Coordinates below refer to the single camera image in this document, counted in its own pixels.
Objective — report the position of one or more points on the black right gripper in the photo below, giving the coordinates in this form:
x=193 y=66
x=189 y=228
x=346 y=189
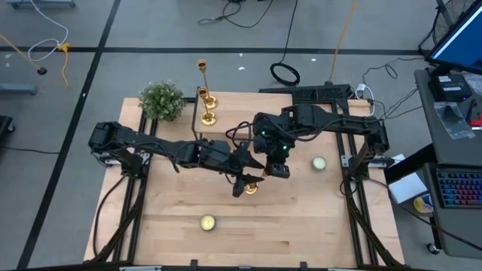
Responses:
x=273 y=137

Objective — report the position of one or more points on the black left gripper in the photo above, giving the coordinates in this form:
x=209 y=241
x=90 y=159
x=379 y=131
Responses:
x=220 y=158

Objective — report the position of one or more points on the short gold candlestick holder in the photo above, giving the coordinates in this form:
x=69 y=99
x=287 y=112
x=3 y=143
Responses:
x=251 y=188

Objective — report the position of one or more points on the silver candle tin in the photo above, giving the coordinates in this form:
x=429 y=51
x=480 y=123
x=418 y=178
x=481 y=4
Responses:
x=319 y=163

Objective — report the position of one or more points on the medium gold candlestick holder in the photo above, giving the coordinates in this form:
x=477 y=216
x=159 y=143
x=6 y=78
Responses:
x=208 y=118

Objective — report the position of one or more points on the purple patterned candle tin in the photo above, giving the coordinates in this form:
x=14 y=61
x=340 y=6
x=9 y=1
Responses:
x=207 y=222

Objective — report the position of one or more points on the tall gold candlestick holder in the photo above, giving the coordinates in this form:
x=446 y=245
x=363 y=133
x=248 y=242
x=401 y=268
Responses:
x=209 y=101

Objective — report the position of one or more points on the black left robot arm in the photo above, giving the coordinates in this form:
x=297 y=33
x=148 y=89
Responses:
x=150 y=145

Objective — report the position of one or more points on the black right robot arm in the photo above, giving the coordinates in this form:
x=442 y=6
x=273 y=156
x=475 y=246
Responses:
x=350 y=122

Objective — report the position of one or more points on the raised wooden shelf black legs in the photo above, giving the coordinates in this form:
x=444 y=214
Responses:
x=241 y=105

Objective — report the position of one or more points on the black perforated metal plate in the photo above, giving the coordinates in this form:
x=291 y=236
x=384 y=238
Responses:
x=320 y=92

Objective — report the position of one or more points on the white power adapter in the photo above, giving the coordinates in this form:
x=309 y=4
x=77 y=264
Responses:
x=362 y=89

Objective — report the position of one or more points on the black table edge clamp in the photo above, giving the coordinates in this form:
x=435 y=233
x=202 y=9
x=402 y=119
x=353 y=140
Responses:
x=303 y=265
x=194 y=264

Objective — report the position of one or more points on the small artificial potted plant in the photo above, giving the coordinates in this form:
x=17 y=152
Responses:
x=162 y=99

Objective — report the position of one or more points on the white box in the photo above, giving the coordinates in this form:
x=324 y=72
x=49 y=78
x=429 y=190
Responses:
x=406 y=187

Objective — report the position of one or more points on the yellow and blue object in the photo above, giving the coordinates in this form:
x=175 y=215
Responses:
x=422 y=204

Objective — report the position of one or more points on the grey desk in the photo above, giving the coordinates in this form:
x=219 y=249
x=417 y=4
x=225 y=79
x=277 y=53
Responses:
x=452 y=150

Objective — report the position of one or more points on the clear plastic bag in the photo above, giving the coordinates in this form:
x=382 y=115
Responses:
x=453 y=120

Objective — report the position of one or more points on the small black computer box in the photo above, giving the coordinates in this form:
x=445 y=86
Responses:
x=450 y=88

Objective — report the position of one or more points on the backlit rainbow keyboard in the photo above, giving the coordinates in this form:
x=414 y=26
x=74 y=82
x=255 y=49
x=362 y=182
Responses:
x=459 y=188

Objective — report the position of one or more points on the black cart caster wheel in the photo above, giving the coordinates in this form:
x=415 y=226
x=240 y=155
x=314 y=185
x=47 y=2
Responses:
x=433 y=248

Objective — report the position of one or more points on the red object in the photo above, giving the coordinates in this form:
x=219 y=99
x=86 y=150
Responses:
x=477 y=121

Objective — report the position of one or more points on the computer monitor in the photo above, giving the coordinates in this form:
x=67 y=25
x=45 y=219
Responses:
x=463 y=45

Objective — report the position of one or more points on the grey rolling cart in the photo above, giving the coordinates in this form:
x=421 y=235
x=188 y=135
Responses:
x=463 y=233

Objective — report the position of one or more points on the grey desk foot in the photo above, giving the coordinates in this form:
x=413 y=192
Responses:
x=19 y=89

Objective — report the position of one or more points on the black caster base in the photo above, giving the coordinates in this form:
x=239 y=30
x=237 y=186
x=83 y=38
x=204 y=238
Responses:
x=4 y=124

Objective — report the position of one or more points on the grey desk leg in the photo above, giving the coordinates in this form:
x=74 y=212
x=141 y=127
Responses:
x=37 y=3

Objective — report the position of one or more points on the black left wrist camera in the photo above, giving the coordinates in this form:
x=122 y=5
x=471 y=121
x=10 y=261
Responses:
x=238 y=190

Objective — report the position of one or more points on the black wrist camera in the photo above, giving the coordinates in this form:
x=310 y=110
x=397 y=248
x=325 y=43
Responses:
x=238 y=190
x=278 y=170

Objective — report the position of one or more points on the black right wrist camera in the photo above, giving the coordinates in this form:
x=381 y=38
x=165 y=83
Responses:
x=278 y=170

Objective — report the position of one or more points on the black aluminium table frame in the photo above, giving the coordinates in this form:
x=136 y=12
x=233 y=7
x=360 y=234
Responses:
x=132 y=241

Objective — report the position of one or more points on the silver frame strip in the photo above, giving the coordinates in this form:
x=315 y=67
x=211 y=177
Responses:
x=139 y=268

